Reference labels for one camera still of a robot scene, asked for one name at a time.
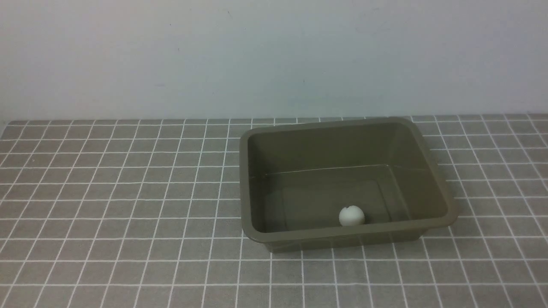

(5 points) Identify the white ping-pong ball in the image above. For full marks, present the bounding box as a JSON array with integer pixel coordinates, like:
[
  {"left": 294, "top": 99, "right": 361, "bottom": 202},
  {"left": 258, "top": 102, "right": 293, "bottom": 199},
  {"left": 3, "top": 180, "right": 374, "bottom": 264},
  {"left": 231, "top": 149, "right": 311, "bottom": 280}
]
[{"left": 339, "top": 205, "right": 366, "bottom": 226}]

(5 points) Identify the olive green plastic bin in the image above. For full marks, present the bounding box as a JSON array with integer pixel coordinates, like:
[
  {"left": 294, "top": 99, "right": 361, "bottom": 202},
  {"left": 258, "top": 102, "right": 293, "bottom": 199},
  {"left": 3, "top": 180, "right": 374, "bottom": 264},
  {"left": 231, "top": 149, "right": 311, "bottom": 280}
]
[{"left": 239, "top": 117, "right": 459, "bottom": 253}]

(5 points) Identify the grey checkered tablecloth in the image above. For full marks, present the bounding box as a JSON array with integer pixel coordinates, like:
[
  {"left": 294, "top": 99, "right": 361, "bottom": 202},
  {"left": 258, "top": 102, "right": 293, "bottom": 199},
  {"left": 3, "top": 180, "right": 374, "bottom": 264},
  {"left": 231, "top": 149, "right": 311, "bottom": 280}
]
[{"left": 0, "top": 114, "right": 548, "bottom": 308}]

